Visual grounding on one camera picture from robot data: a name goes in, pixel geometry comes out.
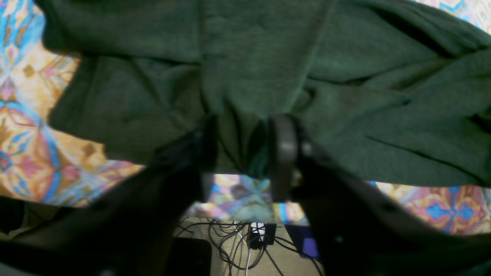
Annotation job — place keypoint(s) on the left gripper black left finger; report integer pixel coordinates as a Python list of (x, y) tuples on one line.
[(128, 230)]

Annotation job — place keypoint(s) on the dark green long-sleeve shirt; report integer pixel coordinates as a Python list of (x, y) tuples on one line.
[(396, 91)]

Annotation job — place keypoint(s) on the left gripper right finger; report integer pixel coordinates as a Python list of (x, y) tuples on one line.
[(358, 230)]

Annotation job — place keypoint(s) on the patterned pastel tablecloth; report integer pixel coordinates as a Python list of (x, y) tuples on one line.
[(41, 165)]

